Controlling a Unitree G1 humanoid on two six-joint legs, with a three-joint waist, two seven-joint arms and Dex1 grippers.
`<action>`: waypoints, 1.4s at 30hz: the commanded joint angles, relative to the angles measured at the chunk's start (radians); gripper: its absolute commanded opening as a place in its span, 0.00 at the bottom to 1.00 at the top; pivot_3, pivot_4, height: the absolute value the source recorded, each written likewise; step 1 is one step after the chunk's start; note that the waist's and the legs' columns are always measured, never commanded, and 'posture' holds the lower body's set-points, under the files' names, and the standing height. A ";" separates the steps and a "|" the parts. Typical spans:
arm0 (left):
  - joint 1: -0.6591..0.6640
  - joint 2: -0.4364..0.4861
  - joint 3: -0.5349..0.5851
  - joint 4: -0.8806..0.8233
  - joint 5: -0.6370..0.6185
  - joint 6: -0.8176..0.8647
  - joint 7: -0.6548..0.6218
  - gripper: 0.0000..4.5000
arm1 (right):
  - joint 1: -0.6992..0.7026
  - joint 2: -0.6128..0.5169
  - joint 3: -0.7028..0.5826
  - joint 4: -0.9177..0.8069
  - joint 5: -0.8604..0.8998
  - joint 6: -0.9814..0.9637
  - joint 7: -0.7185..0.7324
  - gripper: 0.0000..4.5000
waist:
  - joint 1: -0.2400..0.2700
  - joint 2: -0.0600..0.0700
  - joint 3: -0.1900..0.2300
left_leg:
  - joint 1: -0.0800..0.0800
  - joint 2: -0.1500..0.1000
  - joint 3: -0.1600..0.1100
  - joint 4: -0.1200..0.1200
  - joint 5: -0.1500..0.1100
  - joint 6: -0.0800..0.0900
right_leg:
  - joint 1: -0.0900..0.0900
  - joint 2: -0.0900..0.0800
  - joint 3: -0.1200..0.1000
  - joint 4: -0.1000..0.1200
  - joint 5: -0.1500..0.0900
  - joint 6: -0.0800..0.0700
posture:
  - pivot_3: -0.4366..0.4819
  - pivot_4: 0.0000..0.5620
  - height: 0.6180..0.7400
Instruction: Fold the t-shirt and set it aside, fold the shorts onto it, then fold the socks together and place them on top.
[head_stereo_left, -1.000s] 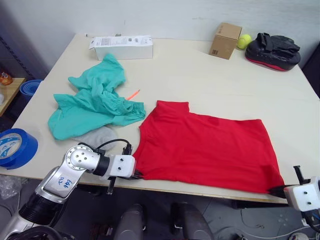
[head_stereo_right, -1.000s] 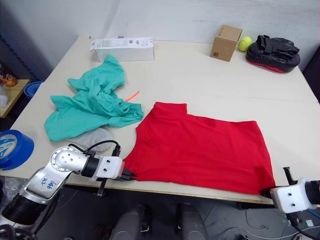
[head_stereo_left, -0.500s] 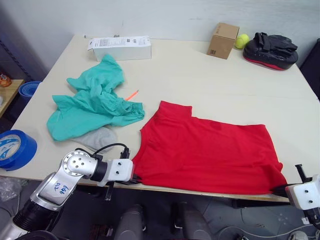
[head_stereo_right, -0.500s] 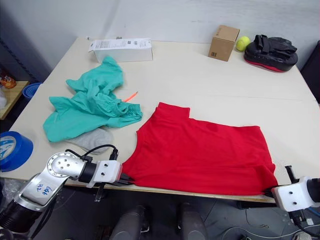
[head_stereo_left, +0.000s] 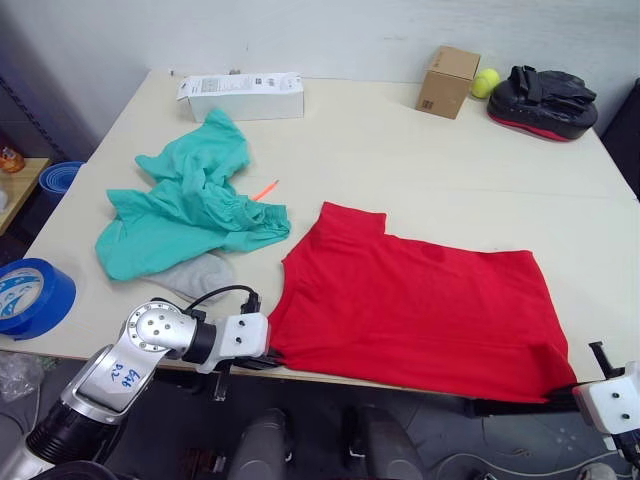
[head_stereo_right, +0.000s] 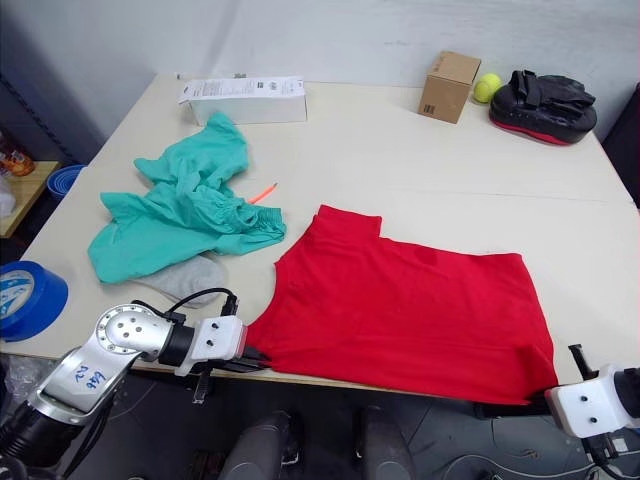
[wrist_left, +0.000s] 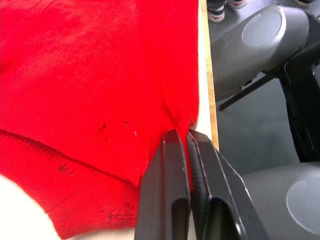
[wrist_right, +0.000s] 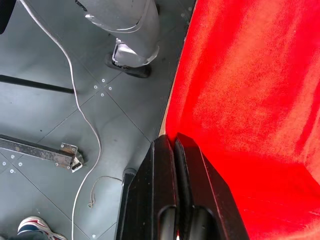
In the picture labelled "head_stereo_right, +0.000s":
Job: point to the orange packet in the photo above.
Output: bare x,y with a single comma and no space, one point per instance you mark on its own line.
15,161

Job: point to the black red boxing pad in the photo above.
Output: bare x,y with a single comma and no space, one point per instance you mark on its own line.
542,110

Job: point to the dark rounded shape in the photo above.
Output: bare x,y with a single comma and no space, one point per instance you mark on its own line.
385,445
260,445

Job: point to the yellow tennis ball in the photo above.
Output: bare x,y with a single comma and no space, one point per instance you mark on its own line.
487,88

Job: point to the orange pen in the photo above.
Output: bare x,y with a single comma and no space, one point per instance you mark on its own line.
262,193

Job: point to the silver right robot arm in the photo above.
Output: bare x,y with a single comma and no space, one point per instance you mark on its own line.
632,397

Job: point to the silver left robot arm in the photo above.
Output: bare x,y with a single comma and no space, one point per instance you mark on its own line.
120,335

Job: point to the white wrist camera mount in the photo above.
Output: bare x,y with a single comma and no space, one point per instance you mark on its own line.
587,405
220,340

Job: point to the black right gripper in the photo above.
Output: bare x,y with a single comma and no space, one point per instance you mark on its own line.
540,404

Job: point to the grey sock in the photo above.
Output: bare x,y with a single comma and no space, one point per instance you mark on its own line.
192,282

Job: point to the brown cardboard box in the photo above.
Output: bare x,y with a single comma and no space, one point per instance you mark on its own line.
447,87

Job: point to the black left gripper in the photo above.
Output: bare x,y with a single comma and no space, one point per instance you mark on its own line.
246,353

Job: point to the clear plastic bag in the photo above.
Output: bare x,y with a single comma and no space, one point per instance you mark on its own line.
5,197

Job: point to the black chair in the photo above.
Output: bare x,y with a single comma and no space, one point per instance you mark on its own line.
625,150

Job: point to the green shorts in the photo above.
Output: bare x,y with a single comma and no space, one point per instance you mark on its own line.
180,220

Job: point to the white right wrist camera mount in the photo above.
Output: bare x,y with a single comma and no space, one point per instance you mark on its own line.
587,405

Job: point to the red t-shirt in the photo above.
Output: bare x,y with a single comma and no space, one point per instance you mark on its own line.
400,310

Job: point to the blue tape roll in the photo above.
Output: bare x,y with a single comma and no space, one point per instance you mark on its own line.
27,300

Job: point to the wooden side shelf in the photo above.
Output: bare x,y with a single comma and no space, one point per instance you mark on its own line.
22,197

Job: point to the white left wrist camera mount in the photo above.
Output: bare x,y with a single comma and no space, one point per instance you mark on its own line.
220,340

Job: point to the white printed carton box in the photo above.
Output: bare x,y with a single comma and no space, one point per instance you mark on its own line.
250,102

